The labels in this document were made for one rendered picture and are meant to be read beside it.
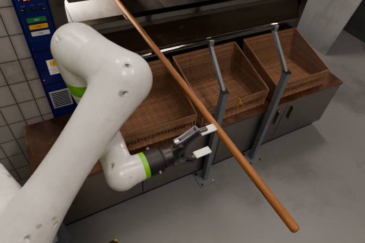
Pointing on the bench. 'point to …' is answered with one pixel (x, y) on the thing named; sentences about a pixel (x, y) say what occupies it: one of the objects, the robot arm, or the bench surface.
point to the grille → (61, 97)
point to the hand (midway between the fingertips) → (209, 139)
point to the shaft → (216, 128)
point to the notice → (52, 66)
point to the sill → (115, 21)
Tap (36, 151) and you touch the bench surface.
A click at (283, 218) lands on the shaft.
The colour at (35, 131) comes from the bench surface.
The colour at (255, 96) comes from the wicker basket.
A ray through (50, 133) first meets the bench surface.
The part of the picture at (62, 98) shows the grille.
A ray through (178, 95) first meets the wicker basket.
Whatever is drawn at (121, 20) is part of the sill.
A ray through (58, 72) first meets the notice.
